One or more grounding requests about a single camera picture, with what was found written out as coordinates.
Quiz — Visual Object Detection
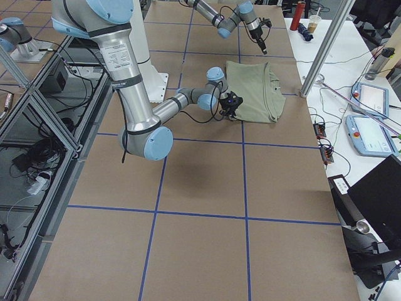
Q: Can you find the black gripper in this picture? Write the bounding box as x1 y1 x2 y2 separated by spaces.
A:
219 91 243 121
250 27 267 55

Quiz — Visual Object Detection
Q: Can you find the olive green long-sleeve shirt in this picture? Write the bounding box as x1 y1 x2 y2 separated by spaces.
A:
226 61 286 123

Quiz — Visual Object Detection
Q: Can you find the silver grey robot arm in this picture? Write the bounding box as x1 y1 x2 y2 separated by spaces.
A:
51 1 241 161
184 1 272 55

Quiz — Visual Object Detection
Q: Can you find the folded navy blue umbrella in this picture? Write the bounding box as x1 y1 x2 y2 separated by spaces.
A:
298 23 313 42

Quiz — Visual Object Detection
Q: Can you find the red cylindrical bottle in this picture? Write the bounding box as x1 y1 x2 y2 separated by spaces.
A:
289 1 306 31

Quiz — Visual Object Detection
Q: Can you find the iced coffee cup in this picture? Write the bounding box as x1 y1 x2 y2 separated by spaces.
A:
308 8 321 34

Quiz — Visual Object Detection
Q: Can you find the white reacher grabber stick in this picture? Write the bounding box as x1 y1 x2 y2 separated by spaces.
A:
315 75 400 139

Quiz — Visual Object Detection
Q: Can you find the far blue teach pendant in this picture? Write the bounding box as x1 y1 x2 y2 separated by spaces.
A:
351 82 389 118

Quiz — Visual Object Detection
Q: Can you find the blue teach pendant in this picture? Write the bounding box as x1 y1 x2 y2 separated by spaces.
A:
345 115 400 157
351 82 389 118

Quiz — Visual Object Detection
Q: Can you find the near blue teach pendant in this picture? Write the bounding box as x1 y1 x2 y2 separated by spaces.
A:
345 115 400 157

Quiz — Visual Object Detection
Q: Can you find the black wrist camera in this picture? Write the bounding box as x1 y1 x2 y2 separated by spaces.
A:
259 18 272 28

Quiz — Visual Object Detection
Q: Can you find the aluminium frame post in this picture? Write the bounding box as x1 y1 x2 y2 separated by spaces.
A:
300 0 355 98

